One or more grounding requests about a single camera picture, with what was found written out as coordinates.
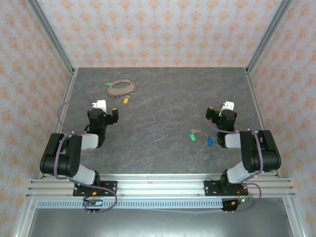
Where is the aluminium table side rail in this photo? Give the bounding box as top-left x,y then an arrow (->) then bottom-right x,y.
46,69 -> 79,178
245,69 -> 282,178

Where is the blue tagged key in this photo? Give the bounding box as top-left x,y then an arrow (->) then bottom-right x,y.
203,132 -> 214,147

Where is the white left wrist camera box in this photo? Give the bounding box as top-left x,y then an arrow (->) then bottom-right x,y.
92,99 -> 108,112

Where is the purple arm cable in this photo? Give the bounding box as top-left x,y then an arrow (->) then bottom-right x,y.
53,100 -> 118,215
203,101 -> 262,213

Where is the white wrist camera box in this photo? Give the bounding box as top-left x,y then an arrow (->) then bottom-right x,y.
92,99 -> 108,112
219,100 -> 235,117

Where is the grey metal panel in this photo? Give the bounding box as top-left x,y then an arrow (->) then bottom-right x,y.
27,208 -> 294,237

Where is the slotted grey cable duct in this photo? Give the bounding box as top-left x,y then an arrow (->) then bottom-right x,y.
37,199 -> 224,209

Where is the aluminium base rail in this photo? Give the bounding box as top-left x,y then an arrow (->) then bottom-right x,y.
26,173 -> 296,198

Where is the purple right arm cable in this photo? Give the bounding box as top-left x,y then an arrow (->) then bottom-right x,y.
203,101 -> 262,213

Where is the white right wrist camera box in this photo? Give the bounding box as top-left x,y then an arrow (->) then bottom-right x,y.
219,100 -> 235,117

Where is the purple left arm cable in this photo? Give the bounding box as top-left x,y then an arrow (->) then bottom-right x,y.
53,100 -> 118,215

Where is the aluminium frame post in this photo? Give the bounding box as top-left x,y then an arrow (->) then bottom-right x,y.
245,0 -> 294,75
26,0 -> 76,75

